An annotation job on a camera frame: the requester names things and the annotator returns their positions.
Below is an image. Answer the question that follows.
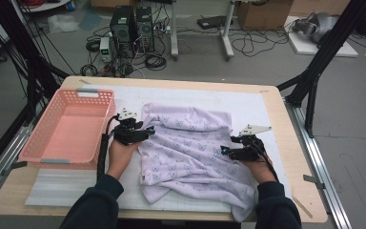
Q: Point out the white floor board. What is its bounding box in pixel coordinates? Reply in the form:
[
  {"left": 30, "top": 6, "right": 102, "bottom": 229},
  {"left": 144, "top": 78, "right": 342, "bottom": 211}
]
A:
[{"left": 284, "top": 15, "right": 359, "bottom": 58}]

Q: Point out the person's right hand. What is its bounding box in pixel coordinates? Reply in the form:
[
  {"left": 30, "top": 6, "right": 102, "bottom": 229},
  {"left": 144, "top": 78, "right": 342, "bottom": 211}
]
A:
[{"left": 241, "top": 154, "right": 279, "bottom": 185}]

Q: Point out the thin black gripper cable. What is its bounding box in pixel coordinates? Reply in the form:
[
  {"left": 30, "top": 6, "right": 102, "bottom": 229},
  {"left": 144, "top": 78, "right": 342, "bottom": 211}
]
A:
[{"left": 251, "top": 139, "right": 280, "bottom": 184}]

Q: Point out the person's left hand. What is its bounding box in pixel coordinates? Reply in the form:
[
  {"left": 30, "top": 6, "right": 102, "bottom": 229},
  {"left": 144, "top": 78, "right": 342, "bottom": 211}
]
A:
[{"left": 106, "top": 138, "right": 142, "bottom": 180}]

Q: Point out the black computer tower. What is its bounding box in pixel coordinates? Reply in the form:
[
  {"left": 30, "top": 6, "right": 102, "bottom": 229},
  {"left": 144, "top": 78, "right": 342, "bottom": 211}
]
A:
[
  {"left": 134, "top": 6, "right": 156, "bottom": 53},
  {"left": 109, "top": 5, "right": 137, "bottom": 58}
]

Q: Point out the black metal stand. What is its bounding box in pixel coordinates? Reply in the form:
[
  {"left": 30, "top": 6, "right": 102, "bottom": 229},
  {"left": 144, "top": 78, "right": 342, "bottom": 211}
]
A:
[
  {"left": 275, "top": 0, "right": 366, "bottom": 139},
  {"left": 0, "top": 0, "right": 71, "bottom": 128}
]

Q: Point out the pink plastic basket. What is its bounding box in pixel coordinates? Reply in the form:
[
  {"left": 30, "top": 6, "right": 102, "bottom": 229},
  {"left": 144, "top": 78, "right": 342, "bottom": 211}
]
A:
[{"left": 17, "top": 88, "right": 117, "bottom": 170}]

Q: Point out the black sleeved gripper cable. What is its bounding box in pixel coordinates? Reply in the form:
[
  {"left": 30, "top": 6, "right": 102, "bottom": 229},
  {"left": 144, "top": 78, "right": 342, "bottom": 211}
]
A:
[{"left": 96, "top": 114, "right": 122, "bottom": 180}]

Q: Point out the clear plastic bag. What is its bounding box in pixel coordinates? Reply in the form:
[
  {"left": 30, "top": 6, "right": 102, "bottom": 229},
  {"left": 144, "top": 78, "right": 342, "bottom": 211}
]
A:
[{"left": 46, "top": 13, "right": 80, "bottom": 34}]

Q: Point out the coil of black cable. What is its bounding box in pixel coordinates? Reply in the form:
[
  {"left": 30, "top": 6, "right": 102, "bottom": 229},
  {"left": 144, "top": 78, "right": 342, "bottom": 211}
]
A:
[
  {"left": 79, "top": 63, "right": 99, "bottom": 77},
  {"left": 144, "top": 53, "right": 168, "bottom": 72}
]

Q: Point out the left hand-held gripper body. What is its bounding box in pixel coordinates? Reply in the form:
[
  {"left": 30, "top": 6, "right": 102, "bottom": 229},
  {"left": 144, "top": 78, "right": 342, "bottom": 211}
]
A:
[{"left": 112, "top": 108, "right": 150, "bottom": 147}]

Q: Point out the white foam mat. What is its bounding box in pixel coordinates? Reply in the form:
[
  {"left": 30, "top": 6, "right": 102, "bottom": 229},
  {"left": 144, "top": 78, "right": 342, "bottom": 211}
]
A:
[{"left": 24, "top": 83, "right": 297, "bottom": 216}]

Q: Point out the grey plastic shell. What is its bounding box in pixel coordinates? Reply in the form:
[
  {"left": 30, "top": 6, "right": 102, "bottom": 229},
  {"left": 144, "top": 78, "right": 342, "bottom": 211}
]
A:
[{"left": 292, "top": 11, "right": 339, "bottom": 44}]

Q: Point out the lilac printed towel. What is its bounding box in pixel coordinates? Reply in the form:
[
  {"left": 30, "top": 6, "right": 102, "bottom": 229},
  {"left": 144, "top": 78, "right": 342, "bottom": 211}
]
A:
[{"left": 137, "top": 102, "right": 256, "bottom": 223}]

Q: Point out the white desk frame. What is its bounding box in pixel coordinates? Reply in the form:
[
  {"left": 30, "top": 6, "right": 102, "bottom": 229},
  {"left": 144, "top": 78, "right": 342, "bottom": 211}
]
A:
[{"left": 170, "top": 0, "right": 236, "bottom": 61}]

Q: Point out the white power supply unit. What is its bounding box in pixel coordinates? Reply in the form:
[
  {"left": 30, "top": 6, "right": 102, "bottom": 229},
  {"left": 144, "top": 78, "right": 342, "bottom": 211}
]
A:
[{"left": 98, "top": 36, "right": 113, "bottom": 64}]

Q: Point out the large cardboard box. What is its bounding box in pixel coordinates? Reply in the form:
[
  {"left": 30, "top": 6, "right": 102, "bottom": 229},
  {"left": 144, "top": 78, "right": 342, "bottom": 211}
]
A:
[{"left": 236, "top": 0, "right": 295, "bottom": 31}]

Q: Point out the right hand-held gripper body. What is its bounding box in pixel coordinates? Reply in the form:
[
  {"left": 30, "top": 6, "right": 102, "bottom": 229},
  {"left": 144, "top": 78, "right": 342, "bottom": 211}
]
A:
[{"left": 229, "top": 124, "right": 273, "bottom": 162}]

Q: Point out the aluminium rail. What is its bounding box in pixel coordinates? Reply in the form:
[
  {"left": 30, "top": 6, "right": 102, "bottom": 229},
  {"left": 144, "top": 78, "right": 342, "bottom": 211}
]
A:
[
  {"left": 284, "top": 96, "right": 353, "bottom": 229},
  {"left": 0, "top": 125, "right": 34, "bottom": 209}
]

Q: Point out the grey metal bracket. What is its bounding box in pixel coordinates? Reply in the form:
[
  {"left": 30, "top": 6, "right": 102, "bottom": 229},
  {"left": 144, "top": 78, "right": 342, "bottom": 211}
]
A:
[
  {"left": 1, "top": 160, "right": 29, "bottom": 177},
  {"left": 302, "top": 174, "right": 327, "bottom": 190}
]

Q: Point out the flat black box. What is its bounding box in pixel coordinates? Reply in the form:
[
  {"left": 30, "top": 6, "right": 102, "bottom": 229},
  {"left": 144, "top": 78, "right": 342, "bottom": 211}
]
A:
[{"left": 196, "top": 14, "right": 234, "bottom": 31}]

